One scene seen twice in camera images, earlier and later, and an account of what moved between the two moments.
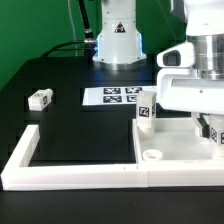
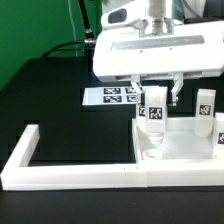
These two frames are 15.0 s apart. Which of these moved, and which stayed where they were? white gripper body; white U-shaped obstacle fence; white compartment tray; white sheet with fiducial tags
Moved: white gripper body
Stayed: white sheet with fiducial tags; white compartment tray; white U-shaped obstacle fence
